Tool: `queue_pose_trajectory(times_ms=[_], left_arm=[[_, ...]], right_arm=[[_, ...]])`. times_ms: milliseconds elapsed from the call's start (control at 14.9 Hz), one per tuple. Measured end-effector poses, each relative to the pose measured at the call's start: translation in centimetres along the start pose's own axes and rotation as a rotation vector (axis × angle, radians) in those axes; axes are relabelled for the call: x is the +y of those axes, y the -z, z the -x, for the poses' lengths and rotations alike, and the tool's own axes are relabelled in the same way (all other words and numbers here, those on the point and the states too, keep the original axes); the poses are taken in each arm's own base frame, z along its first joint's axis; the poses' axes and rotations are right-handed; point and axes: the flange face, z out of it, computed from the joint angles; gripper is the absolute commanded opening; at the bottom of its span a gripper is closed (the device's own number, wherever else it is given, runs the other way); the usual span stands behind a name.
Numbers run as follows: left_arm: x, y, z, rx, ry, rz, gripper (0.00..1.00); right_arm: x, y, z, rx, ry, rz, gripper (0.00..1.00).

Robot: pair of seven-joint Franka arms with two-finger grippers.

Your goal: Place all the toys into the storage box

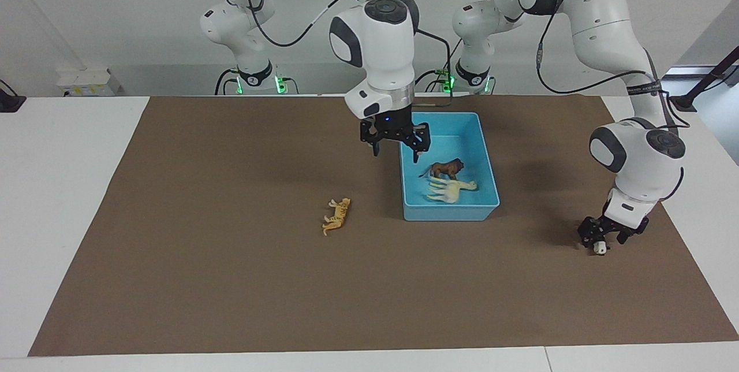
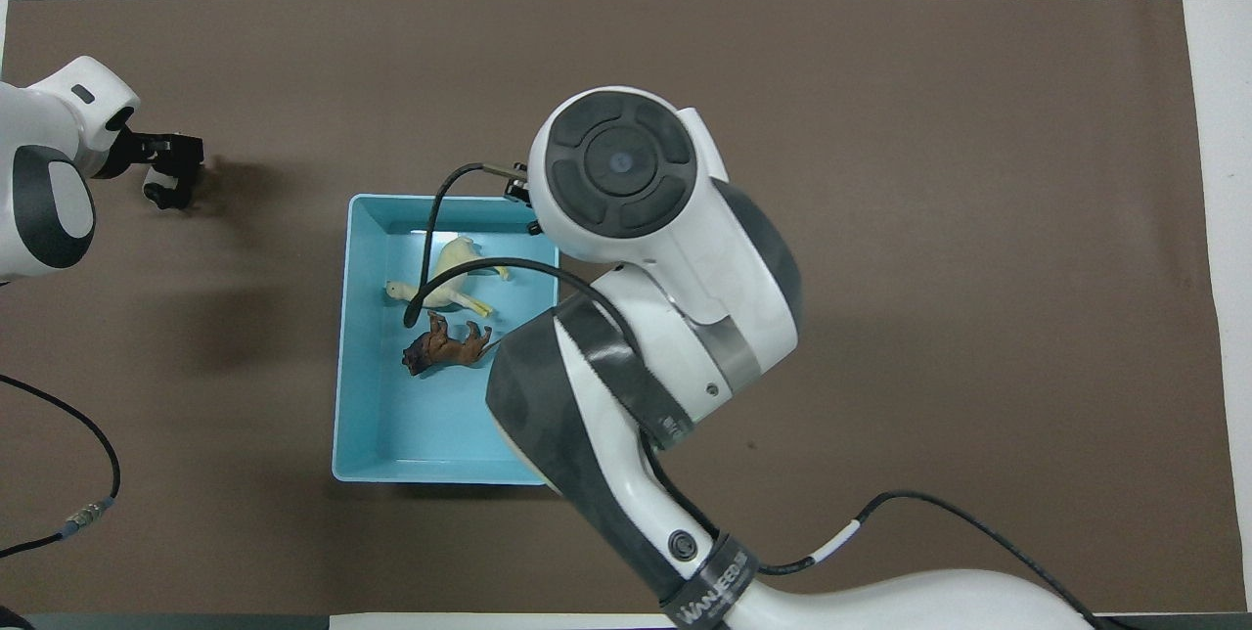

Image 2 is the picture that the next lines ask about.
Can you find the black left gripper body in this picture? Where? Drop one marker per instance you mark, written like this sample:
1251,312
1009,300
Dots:
122,153

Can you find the black and white panda toy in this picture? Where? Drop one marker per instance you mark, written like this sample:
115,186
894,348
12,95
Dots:
156,188

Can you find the brown lion toy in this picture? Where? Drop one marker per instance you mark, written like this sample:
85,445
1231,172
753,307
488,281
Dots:
445,348

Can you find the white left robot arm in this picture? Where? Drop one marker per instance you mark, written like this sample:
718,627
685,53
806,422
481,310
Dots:
49,200

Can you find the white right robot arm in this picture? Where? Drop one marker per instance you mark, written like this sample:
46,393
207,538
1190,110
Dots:
665,219

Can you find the light blue storage box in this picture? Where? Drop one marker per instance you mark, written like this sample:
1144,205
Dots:
391,415

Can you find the brown table mat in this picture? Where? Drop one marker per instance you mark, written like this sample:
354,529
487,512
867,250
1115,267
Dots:
880,72

